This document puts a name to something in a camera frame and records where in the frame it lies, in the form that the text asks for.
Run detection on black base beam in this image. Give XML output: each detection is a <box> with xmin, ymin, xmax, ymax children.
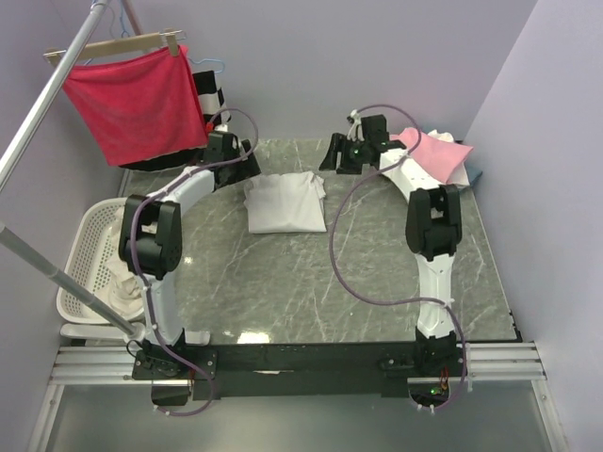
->
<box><xmin>132</xmin><ymin>342</ymin><xmax>466</xmax><ymax>400</ymax></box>

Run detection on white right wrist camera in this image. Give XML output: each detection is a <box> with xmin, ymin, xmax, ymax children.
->
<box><xmin>347</xmin><ymin>109</ymin><xmax>364</xmax><ymax>141</ymax></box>

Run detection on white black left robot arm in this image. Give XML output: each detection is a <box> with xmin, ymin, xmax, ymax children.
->
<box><xmin>118</xmin><ymin>131</ymin><xmax>261</xmax><ymax>379</ymax></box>

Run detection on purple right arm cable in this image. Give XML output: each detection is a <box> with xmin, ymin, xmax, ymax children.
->
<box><xmin>328</xmin><ymin>104</ymin><xmax>472</xmax><ymax>415</ymax></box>

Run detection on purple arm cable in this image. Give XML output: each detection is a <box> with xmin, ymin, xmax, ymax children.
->
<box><xmin>328</xmin><ymin>104</ymin><xmax>472</xmax><ymax>415</ymax></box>
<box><xmin>131</xmin><ymin>107</ymin><xmax>260</xmax><ymax>419</ymax></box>

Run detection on red hanging towel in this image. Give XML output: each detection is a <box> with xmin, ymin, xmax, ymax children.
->
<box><xmin>63</xmin><ymin>45</ymin><xmax>207</xmax><ymax>167</ymax></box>

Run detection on aluminium rail frame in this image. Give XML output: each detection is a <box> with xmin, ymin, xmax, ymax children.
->
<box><xmin>28</xmin><ymin>342</ymin><xmax>567</xmax><ymax>451</ymax></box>

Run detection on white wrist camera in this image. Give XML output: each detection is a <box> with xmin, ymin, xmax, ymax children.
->
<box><xmin>205</xmin><ymin>121</ymin><xmax>229</xmax><ymax>134</ymax></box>
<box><xmin>347</xmin><ymin>109</ymin><xmax>364</xmax><ymax>141</ymax></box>

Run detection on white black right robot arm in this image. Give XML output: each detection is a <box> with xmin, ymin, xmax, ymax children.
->
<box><xmin>319</xmin><ymin>110</ymin><xmax>463</xmax><ymax>341</ymax></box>

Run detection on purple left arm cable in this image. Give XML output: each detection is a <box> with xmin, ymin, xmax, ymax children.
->
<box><xmin>131</xmin><ymin>107</ymin><xmax>260</xmax><ymax>419</ymax></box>

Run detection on cream clothes in basket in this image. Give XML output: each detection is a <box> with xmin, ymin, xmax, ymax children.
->
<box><xmin>98</xmin><ymin>206</ymin><xmax>142</xmax><ymax>319</ymax></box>

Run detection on black white checkered cloth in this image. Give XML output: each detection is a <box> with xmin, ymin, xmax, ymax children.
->
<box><xmin>122</xmin><ymin>70</ymin><xmax>226</xmax><ymax>172</ymax></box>

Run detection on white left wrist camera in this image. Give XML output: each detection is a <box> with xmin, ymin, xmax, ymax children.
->
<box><xmin>205</xmin><ymin>121</ymin><xmax>229</xmax><ymax>134</ymax></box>

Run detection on white plastic laundry basket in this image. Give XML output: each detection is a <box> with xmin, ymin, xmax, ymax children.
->
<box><xmin>55</xmin><ymin>197</ymin><xmax>171</xmax><ymax>326</ymax></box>

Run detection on white t shirt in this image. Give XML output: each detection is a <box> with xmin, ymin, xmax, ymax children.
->
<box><xmin>244</xmin><ymin>171</ymin><xmax>327</xmax><ymax>234</ymax></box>
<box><xmin>428</xmin><ymin>129</ymin><xmax>472</xmax><ymax>187</ymax></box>

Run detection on wooden clip hanger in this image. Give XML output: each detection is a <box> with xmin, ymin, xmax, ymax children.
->
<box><xmin>42</xmin><ymin>28</ymin><xmax>186</xmax><ymax>67</ymax></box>

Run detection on blue wire hanger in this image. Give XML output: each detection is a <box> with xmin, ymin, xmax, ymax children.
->
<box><xmin>187</xmin><ymin>56</ymin><xmax>226</xmax><ymax>75</ymax></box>

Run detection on folded pink t shirt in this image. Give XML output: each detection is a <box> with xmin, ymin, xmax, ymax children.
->
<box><xmin>380</xmin><ymin>127</ymin><xmax>474</xmax><ymax>187</ymax></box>

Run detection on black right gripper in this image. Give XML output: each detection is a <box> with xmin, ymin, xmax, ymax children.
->
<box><xmin>317</xmin><ymin>134</ymin><xmax>368</xmax><ymax>176</ymax></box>

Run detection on folded white t shirt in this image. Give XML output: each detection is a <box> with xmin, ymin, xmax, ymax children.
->
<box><xmin>428</xmin><ymin>129</ymin><xmax>472</xmax><ymax>187</ymax></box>

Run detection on metal clothes rack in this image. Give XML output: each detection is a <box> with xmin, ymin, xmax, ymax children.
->
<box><xmin>1</xmin><ymin>1</ymin><xmax>122</xmax><ymax>351</ymax></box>

